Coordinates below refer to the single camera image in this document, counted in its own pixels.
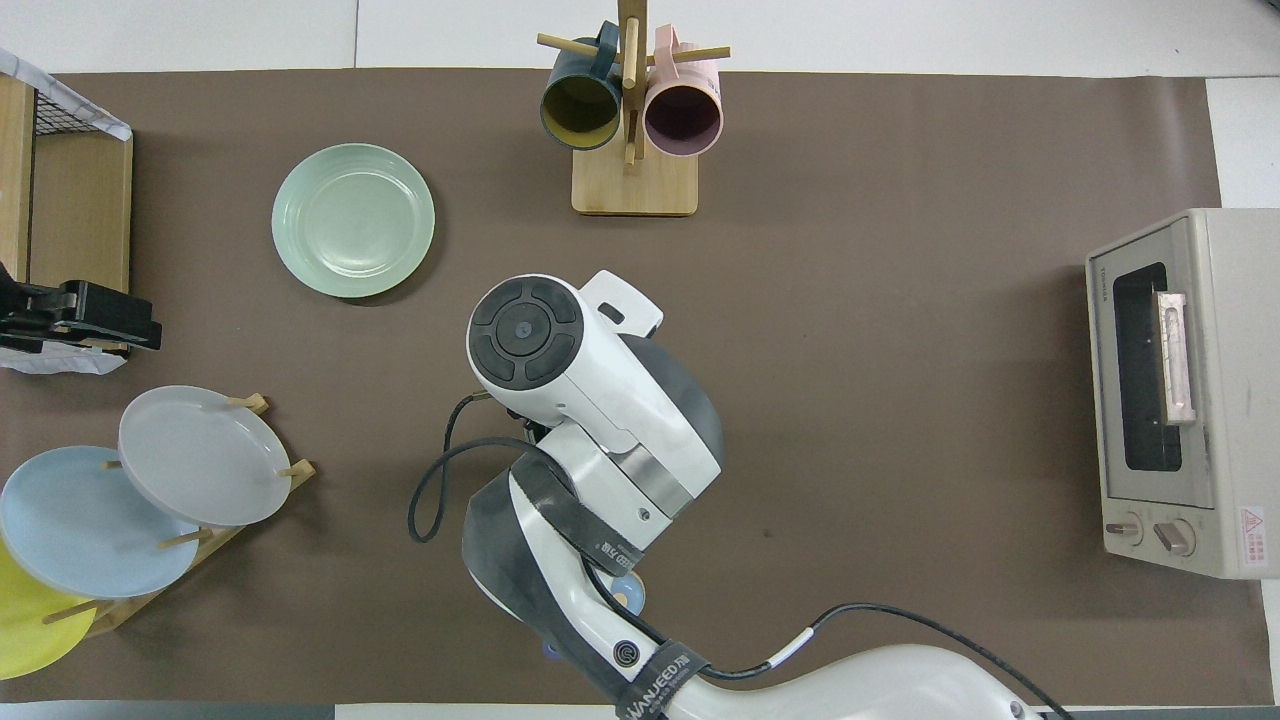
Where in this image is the pink mug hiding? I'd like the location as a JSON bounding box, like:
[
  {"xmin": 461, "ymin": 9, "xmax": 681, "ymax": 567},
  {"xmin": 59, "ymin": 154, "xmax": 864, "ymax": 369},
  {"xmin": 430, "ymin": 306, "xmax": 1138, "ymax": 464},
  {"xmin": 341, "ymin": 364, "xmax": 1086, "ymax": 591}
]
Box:
[{"xmin": 643, "ymin": 25, "xmax": 724, "ymax": 158}]

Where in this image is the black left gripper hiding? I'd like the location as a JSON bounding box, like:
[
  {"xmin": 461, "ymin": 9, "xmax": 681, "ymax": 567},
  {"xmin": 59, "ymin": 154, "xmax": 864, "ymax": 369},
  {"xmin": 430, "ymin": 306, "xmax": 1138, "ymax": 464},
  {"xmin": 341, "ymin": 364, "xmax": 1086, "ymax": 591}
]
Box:
[{"xmin": 0, "ymin": 280, "xmax": 163, "ymax": 353}]

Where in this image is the beige toaster oven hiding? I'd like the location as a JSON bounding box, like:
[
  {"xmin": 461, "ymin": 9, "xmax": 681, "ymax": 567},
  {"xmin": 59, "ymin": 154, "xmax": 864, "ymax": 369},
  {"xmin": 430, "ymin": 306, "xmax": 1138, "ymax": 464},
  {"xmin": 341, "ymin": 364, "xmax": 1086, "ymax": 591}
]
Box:
[{"xmin": 1085, "ymin": 207, "xmax": 1280, "ymax": 581}]

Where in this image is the pale green plate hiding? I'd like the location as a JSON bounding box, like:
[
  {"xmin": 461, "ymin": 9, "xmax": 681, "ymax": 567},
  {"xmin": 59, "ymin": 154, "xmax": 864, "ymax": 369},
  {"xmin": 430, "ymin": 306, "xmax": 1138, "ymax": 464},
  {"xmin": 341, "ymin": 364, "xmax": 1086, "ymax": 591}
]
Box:
[{"xmin": 271, "ymin": 143, "xmax": 437, "ymax": 299}]

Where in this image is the grey plate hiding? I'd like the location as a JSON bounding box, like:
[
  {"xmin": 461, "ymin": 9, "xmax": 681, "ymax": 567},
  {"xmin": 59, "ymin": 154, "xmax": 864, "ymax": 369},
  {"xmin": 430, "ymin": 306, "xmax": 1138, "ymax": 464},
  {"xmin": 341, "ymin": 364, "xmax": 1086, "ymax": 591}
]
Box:
[{"xmin": 118, "ymin": 385, "xmax": 293, "ymax": 528}]

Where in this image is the light blue plate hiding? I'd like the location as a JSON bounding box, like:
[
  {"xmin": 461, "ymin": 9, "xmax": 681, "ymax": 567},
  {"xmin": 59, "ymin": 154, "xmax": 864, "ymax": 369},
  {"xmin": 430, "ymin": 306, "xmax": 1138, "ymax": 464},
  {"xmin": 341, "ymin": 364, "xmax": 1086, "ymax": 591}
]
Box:
[{"xmin": 0, "ymin": 445, "xmax": 201, "ymax": 601}]

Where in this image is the wooden mug tree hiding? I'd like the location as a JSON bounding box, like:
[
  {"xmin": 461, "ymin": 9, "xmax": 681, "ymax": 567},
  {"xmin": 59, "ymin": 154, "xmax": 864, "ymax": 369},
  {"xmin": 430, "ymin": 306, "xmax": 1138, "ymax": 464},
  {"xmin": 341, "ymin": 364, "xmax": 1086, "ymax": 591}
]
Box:
[{"xmin": 537, "ymin": 0, "xmax": 731, "ymax": 217}]

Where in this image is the metal toaster door handle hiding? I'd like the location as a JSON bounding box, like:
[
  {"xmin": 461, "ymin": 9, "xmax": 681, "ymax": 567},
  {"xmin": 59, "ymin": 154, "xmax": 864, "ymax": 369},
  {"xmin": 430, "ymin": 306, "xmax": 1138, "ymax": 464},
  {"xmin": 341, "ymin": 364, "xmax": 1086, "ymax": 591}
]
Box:
[{"xmin": 1157, "ymin": 290, "xmax": 1198, "ymax": 426}]

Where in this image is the dark teal mug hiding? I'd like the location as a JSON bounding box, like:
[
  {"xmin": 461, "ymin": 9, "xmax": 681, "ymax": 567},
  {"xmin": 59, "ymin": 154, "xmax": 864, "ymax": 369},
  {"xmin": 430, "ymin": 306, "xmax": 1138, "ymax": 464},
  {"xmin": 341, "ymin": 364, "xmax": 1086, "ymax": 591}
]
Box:
[{"xmin": 540, "ymin": 22, "xmax": 626, "ymax": 152}]

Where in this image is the wooden plate rack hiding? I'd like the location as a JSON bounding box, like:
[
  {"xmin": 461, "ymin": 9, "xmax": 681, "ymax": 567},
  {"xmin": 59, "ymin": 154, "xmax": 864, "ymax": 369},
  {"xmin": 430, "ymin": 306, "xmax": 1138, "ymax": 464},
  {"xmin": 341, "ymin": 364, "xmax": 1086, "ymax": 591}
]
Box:
[{"xmin": 42, "ymin": 393, "xmax": 317, "ymax": 636}]

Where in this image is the brown paper table mat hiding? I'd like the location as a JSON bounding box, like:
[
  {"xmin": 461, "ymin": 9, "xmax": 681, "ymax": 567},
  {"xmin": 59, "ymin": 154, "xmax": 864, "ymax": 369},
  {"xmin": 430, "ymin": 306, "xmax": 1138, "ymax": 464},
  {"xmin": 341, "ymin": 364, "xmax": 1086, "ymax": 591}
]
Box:
[{"xmin": 0, "ymin": 68, "xmax": 1276, "ymax": 706}]

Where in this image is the yellow plate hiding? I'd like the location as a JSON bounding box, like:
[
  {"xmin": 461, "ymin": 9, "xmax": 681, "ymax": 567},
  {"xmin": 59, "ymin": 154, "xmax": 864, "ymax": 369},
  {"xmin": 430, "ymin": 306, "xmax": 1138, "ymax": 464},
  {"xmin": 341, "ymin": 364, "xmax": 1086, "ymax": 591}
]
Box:
[{"xmin": 0, "ymin": 540, "xmax": 99, "ymax": 681}]

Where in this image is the black velcro cable strap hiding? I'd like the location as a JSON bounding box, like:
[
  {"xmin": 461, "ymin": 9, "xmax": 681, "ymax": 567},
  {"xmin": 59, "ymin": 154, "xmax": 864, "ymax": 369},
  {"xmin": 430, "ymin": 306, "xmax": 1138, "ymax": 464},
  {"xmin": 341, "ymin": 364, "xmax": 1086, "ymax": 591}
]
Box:
[
  {"xmin": 612, "ymin": 640, "xmax": 713, "ymax": 720},
  {"xmin": 515, "ymin": 455, "xmax": 651, "ymax": 579}
]

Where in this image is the wooden box with mesh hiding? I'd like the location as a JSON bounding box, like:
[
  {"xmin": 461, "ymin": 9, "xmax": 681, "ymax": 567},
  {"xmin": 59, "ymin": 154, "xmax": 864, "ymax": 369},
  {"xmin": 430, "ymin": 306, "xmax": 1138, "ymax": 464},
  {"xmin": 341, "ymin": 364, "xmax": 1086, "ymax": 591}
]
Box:
[
  {"xmin": 0, "ymin": 48, "xmax": 132, "ymax": 376},
  {"xmin": 0, "ymin": 75, "xmax": 134, "ymax": 353}
]

